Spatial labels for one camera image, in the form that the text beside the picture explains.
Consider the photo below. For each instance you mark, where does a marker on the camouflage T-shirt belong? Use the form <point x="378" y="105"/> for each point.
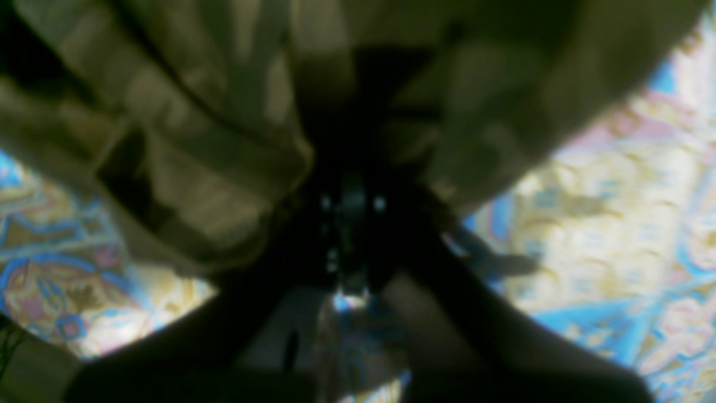
<point x="197" y="121"/>

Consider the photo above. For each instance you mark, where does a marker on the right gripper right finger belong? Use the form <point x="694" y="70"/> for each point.
<point x="464" y="342"/>

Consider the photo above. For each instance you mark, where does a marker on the patterned tile tablecloth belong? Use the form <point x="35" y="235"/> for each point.
<point x="608" y="243"/>

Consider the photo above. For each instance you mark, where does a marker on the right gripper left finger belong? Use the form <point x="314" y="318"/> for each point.
<point x="253" y="342"/>

